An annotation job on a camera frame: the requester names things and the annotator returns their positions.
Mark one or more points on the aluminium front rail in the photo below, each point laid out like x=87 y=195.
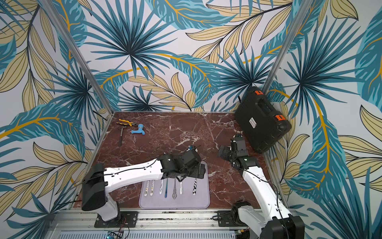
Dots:
x=151 y=224

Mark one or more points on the lavender placemat tray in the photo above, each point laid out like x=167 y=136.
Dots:
x=185 y=201

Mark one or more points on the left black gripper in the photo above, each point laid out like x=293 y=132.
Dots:
x=196 y=173

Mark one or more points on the black tool case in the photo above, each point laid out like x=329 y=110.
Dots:
x=261 y=123

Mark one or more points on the all steel fork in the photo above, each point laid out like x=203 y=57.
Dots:
x=174 y=195

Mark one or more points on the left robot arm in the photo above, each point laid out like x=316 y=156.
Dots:
x=100 y=181

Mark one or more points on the small hammer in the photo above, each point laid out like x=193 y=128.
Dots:
x=121 y=136

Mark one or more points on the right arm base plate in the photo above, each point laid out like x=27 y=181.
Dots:
x=240 y=218

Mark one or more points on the white handle fork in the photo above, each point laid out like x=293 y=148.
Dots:
x=161 y=187

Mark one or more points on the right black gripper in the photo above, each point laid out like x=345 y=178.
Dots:
x=238 y=144

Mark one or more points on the iridescent spoon blue handle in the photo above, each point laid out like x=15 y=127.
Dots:
x=166 y=188

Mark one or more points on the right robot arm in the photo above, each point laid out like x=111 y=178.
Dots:
x=275 y=221

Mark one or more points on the cartoon handle spoon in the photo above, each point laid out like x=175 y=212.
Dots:
x=152 y=188

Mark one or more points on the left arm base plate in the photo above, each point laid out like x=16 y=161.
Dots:
x=125 y=219

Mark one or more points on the cow pattern handle spoon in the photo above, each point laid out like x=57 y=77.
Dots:
x=195 y=187

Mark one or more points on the yellow handled pliers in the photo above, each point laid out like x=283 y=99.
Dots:
x=126 y=123

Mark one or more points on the blue plastic faucet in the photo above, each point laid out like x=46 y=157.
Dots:
x=140 y=130

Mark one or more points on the cartoon handle fork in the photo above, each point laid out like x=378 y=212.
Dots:
x=146 y=188

